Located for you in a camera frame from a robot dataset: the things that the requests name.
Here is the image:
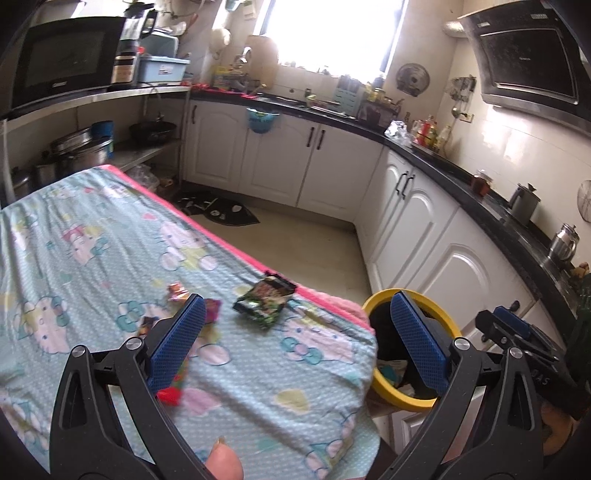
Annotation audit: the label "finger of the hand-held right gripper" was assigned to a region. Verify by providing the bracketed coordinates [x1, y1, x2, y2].
[475, 305, 558, 366]

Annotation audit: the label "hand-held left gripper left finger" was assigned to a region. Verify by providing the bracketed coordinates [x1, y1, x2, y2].
[48, 294, 208, 480]

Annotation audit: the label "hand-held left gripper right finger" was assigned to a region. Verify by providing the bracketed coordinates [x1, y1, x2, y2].
[368, 291, 546, 480]

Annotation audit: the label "red candy packet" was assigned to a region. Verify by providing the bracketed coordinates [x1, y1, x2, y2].
[156, 357, 191, 408]

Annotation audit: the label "yellow trash bin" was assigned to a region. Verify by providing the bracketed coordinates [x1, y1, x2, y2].
[361, 288, 464, 413]

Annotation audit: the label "green and black snack packet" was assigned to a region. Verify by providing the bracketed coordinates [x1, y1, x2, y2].
[232, 271, 297, 331]

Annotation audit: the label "person's right hand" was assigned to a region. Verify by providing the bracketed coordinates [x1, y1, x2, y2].
[540, 400, 576, 463]

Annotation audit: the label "person's left hand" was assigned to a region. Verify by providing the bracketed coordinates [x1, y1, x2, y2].
[205, 441, 245, 480]

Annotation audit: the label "steel kettle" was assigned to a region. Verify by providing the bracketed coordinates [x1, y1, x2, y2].
[548, 223, 581, 264]

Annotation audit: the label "steel pot with lid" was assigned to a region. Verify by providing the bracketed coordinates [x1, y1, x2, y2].
[507, 183, 542, 225]

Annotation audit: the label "dark floor mat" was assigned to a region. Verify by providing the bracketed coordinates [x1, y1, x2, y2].
[172, 193, 261, 228]

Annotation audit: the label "red glass jar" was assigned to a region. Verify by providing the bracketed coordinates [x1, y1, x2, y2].
[471, 169, 493, 195]

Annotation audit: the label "printed cartoon blanket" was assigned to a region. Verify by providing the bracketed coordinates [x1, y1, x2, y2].
[0, 164, 382, 480]

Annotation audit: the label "black kitchen countertop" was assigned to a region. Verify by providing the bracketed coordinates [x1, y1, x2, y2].
[189, 88, 591, 319]

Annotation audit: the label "white kitchen cabinets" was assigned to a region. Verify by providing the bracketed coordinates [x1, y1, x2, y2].
[182, 98, 566, 453]

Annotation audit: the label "group of sauce bottles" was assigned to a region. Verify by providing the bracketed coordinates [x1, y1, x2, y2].
[410, 114, 454, 154]

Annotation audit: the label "black wok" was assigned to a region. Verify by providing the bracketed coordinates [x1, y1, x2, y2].
[128, 119, 178, 145]

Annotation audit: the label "steel cooking pot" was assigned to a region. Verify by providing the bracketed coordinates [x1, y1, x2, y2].
[47, 129, 114, 178]

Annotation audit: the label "clear plastic bag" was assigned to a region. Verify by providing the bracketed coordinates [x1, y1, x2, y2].
[385, 120, 413, 146]

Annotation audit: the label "blue can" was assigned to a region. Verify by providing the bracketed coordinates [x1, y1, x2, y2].
[90, 120, 115, 154]

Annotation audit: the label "small steel pot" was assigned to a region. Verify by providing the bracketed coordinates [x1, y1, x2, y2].
[8, 167, 34, 200]

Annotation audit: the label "hanging utensil rack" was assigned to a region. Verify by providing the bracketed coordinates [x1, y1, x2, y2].
[450, 75, 477, 121]

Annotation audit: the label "blue hanging bin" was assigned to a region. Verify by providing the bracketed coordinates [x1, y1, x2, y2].
[246, 107, 281, 135]

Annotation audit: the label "steel shelf rack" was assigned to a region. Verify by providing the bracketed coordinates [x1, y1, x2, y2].
[0, 84, 191, 185]

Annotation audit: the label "teal desktop organizer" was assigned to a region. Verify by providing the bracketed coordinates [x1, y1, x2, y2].
[335, 75, 366, 112]

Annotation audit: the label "black range hood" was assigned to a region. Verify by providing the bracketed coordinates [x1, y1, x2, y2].
[456, 4, 581, 110]

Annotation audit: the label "blue plastic dish bin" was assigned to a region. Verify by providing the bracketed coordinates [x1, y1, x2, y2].
[137, 55, 192, 87]

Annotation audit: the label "wooden cutting board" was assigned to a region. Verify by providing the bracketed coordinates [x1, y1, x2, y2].
[248, 34, 280, 89]

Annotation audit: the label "black blender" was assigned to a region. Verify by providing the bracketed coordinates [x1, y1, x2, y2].
[110, 2, 158, 92]

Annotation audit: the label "black microwave oven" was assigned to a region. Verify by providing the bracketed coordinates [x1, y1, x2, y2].
[10, 17, 129, 110]

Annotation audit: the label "round wall fan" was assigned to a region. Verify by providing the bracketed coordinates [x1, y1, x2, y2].
[396, 63, 426, 98]

